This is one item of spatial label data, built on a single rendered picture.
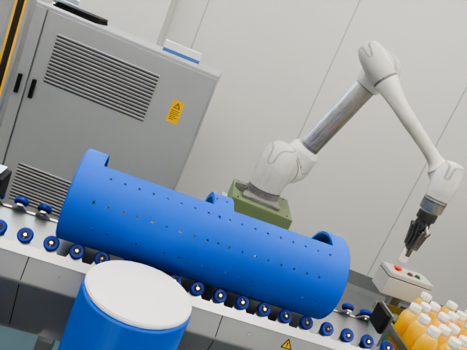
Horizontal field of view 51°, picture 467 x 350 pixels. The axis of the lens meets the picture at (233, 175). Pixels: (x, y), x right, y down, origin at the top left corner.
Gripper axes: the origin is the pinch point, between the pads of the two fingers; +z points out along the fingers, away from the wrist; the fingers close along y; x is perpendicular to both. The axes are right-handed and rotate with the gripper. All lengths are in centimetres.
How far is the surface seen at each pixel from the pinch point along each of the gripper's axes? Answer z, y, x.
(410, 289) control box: 11.6, -5.0, -6.2
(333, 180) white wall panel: 29, 240, -58
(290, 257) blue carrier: 0, -41, 61
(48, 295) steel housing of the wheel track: 35, -42, 123
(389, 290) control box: 14.7, -4.9, 1.9
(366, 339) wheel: 20, -40, 24
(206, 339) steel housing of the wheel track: 34, -43, 75
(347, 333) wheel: 20, -39, 31
